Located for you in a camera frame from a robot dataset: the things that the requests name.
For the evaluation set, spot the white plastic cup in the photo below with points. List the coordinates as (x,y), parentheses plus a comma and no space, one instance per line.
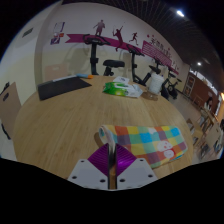
(156,83)

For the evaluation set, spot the red and purple wall poster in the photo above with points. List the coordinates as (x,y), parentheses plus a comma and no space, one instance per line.
(56,39)

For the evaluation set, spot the colourful checkered towel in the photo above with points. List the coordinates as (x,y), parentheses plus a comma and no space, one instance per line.
(150,143)

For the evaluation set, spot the green wet wipes pack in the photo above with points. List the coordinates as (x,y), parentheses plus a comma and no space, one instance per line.
(120,89)

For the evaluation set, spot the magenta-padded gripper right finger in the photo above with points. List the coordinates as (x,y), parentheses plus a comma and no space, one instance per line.
(133,171)

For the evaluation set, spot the blue and orange marker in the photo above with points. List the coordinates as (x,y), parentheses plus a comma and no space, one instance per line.
(85,76)

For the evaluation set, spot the white marker pen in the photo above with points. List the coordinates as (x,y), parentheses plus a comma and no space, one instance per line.
(65,78)

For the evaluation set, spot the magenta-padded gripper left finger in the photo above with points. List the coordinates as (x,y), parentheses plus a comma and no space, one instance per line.
(88,173)

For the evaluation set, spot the brown round coaster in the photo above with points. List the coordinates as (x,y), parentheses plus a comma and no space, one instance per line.
(149,96)

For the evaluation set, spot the grey wall sign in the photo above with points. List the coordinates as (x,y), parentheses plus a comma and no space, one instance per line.
(27,32)

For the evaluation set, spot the round ceiling light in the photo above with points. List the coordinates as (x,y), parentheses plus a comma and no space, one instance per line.
(199,63)
(180,13)

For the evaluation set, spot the white tissue pack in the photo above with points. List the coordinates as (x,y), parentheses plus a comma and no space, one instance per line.
(121,79)

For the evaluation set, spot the person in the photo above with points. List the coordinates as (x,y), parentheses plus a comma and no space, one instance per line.
(209,102)

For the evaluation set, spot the white wall poster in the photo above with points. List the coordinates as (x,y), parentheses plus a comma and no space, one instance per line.
(59,27)

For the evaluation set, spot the light wooden chair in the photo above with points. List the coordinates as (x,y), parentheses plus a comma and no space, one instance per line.
(9,108)

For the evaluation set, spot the light wooden stool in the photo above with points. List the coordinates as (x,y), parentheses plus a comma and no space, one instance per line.
(195,131)

